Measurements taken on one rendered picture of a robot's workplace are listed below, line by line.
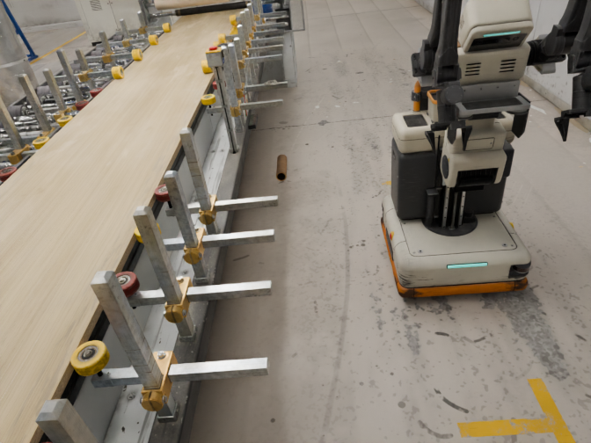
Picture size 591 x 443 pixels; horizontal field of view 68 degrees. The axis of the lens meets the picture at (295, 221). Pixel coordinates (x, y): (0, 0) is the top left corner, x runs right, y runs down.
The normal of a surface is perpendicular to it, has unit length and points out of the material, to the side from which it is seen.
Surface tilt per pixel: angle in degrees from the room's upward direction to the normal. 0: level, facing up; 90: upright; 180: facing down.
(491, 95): 90
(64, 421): 90
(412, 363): 0
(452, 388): 0
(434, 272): 90
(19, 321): 0
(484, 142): 98
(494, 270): 90
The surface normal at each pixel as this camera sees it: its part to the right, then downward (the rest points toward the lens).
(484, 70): 0.00, 0.69
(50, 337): -0.11, -0.81
